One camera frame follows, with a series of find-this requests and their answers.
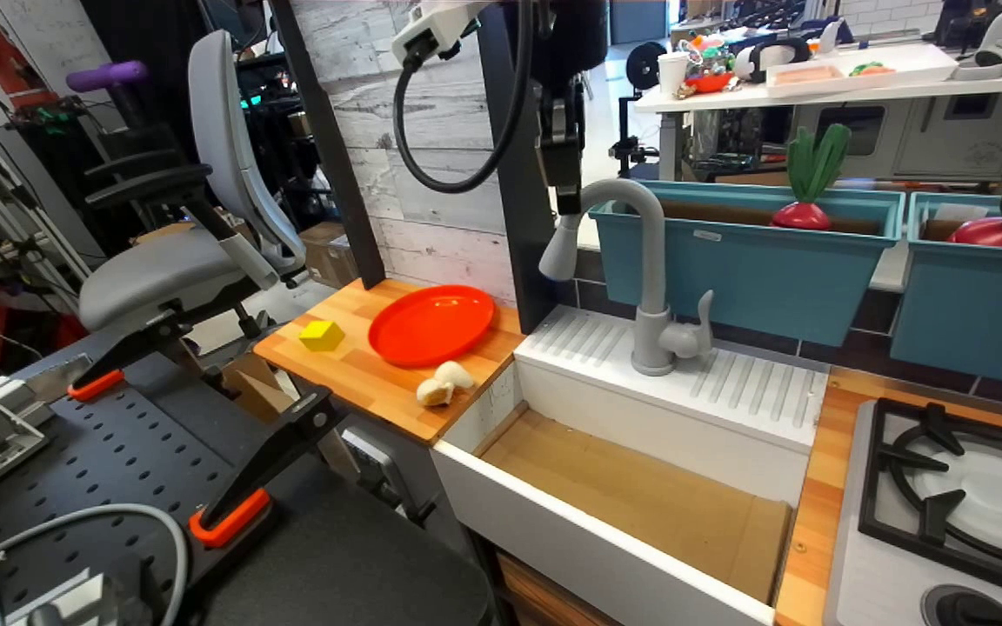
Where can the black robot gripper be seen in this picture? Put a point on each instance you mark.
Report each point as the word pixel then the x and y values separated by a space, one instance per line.
pixel 567 37

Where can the grey toy kitchen tap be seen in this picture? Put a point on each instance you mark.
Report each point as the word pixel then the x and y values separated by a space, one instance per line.
pixel 657 342

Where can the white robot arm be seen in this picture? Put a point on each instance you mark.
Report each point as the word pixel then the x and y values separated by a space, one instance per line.
pixel 434 31

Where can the orange round plate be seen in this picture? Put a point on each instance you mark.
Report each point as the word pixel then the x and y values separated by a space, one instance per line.
pixel 434 325

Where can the wooden countertop board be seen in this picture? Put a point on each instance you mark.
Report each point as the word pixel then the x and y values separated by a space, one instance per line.
pixel 371 384

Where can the left toy radish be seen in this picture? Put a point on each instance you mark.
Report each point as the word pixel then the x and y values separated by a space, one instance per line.
pixel 813 169

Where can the cream toy mushroom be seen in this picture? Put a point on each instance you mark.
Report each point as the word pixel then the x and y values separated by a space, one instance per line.
pixel 443 384

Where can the left teal planter box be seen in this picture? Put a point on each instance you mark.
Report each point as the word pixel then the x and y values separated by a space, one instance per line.
pixel 773 281

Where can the teal planter box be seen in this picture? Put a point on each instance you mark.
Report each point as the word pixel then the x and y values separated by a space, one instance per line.
pixel 952 306
pixel 773 281

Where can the yellow toy cube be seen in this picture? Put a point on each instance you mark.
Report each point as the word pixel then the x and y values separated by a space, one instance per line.
pixel 320 335

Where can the grey office chair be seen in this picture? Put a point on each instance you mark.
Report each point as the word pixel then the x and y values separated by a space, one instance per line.
pixel 197 265

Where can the white toy sink basin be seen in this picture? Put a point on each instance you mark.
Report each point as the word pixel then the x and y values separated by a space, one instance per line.
pixel 655 500

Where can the white background table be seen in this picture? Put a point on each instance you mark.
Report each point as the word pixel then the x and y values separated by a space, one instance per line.
pixel 940 118

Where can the right teal planter box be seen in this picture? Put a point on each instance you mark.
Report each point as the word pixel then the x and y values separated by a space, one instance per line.
pixel 952 306

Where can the near black orange clamp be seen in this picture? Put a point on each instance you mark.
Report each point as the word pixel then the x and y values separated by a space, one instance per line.
pixel 245 496

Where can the black orange clamp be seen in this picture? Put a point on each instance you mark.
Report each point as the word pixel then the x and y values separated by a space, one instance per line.
pixel 245 496
pixel 110 370

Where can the far black orange clamp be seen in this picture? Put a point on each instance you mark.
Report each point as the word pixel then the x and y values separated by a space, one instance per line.
pixel 110 370

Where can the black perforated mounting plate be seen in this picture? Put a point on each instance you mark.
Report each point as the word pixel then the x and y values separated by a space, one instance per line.
pixel 95 500

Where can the black stove knob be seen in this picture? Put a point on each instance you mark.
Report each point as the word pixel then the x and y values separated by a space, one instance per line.
pixel 960 606

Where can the black stove burner grate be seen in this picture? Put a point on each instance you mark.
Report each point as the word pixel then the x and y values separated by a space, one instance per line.
pixel 923 509

